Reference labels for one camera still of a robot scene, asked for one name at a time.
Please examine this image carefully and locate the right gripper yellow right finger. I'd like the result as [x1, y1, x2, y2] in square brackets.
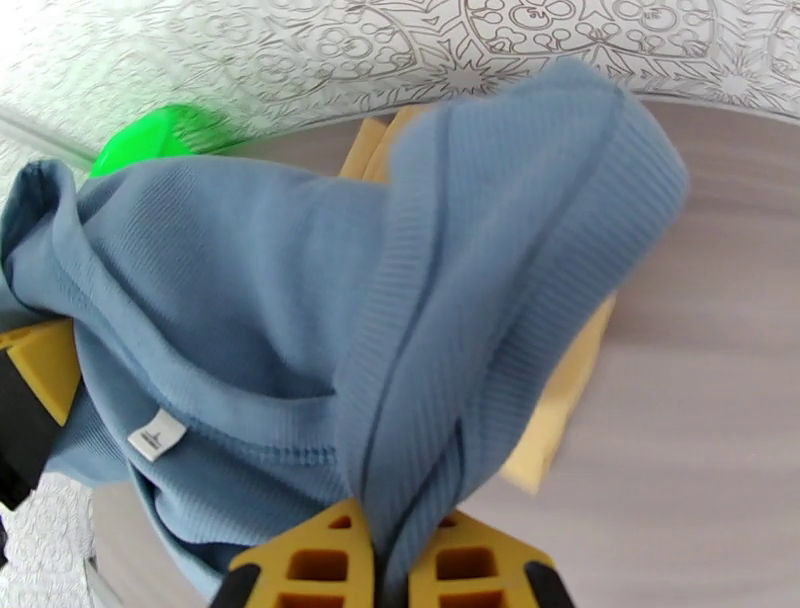
[406, 511, 579, 608]

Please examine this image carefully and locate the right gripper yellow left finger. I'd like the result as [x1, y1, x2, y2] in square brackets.
[209, 498, 379, 608]

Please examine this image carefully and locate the tan yellow cloth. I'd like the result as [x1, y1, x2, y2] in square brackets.
[337, 102, 620, 496]

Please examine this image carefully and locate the blue grey shirt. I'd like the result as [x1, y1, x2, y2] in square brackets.
[0, 59, 689, 608]

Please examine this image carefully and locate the green plastic laundry basket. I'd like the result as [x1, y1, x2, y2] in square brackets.
[89, 104, 251, 181]

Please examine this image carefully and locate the aluminium frame post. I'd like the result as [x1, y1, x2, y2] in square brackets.
[0, 99, 101, 173]

